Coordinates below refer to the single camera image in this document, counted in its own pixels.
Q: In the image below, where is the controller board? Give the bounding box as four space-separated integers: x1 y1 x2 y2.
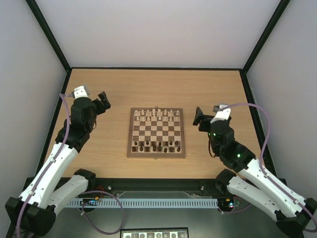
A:
220 196 241 208
79 197 102 207

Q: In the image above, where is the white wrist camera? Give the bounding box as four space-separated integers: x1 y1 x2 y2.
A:
72 85 90 99
211 104 231 123

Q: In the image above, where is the purple cable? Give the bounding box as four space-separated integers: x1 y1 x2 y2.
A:
217 103 317 233
15 93 126 238

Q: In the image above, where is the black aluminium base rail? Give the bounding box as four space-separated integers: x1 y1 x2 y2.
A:
26 177 288 196

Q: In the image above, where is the printed reference sheet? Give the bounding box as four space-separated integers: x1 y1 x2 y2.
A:
120 228 189 238

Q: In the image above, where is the left controller board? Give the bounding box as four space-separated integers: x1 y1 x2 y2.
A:
79 197 102 207

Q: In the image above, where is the dark chess pieces back row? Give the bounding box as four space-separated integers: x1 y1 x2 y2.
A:
132 141 181 147

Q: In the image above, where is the light blue cable duct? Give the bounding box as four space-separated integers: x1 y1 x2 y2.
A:
66 198 218 209

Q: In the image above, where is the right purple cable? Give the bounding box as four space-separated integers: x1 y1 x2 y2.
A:
217 103 317 233

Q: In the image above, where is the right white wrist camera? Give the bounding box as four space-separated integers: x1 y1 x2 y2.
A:
211 104 231 123

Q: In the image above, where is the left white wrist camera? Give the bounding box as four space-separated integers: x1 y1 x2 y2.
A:
72 85 90 99

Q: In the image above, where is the light pawns second row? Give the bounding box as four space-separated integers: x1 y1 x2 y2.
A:
132 116 181 122

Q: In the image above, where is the wooden chess board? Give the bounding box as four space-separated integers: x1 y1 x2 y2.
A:
127 107 186 159

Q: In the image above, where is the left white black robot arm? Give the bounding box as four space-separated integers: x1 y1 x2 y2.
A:
5 87 111 238

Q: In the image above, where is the dark chess pieces row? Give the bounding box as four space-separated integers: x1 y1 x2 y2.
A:
132 141 181 147
131 146 182 153

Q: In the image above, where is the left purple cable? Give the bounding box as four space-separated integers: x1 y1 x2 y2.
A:
15 93 126 238

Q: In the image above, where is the right controller board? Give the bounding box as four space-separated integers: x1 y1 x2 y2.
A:
220 196 241 208

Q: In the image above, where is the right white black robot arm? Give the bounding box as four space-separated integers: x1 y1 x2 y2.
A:
193 105 317 238

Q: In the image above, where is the dark chess pieces front row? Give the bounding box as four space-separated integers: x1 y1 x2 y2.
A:
131 146 182 153

